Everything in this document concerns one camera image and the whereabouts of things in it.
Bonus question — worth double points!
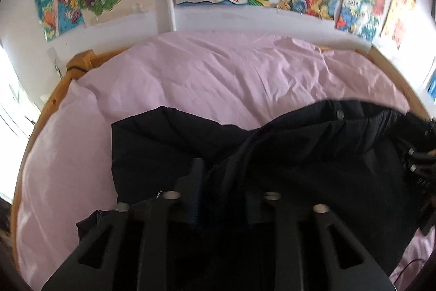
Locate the black puffer jacket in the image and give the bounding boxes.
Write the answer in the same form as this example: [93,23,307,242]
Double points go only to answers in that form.
[75,99,436,291]

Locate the pale orange drawing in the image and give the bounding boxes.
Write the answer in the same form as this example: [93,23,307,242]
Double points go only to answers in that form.
[380,0,416,49]

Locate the pink bed sheet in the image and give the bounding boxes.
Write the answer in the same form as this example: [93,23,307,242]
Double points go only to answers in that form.
[13,29,436,291]

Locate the wooden bed frame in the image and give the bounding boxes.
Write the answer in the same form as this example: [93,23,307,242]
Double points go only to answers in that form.
[10,47,432,269]

